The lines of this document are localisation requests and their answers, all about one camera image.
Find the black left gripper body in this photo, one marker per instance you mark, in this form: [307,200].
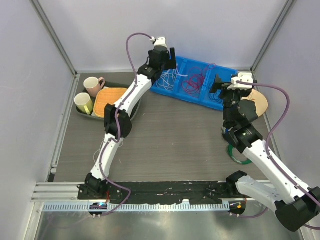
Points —
[167,64]

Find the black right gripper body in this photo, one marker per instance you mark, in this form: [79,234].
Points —
[231,97]

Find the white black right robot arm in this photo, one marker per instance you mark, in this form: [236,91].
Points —
[293,201]

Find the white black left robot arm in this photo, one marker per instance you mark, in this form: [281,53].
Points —
[117,121]

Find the beige decorated ceramic plate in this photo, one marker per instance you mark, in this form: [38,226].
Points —
[260,101]

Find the blue three-compartment plastic bin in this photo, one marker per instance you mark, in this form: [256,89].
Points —
[191,82]

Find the dark green plastic tray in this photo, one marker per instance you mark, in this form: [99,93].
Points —
[106,85]

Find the orange woven mat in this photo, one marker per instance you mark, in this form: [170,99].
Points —
[108,95]

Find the pink ceramic mug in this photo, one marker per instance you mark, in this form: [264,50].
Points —
[94,85]

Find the yellow green ceramic mug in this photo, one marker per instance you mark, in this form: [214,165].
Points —
[84,103]

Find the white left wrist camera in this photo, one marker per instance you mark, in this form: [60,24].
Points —
[160,41]

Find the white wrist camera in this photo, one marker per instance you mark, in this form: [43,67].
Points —
[160,41]
[241,81]

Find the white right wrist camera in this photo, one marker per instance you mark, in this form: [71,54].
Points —
[241,81]

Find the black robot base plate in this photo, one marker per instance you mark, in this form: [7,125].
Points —
[159,192]

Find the slotted cable duct rail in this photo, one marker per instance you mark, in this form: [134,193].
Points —
[99,207]

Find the aluminium frame post left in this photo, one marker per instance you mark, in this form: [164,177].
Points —
[52,33]

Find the aluminium frame post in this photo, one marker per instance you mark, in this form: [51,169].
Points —
[52,33]
[289,4]

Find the aluminium frame post right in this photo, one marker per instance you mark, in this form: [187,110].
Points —
[289,4]

